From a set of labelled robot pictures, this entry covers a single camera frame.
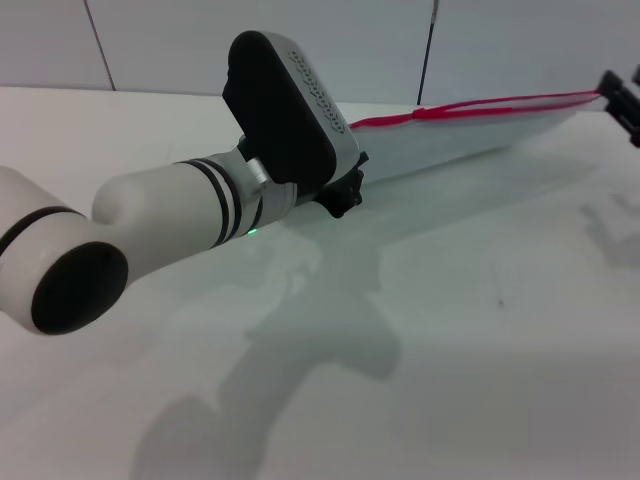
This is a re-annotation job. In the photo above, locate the black silver wrist camera box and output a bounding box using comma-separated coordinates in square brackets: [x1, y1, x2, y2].
[221, 30, 361, 197]

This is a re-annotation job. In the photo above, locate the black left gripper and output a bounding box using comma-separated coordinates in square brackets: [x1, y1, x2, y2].
[318, 152, 370, 220]

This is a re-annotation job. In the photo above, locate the silver plug on left wrist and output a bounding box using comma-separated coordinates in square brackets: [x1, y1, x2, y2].
[247, 157, 275, 189]

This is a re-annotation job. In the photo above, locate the clear red-zip document bag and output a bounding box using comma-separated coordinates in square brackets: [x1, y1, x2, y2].
[348, 88, 601, 190]

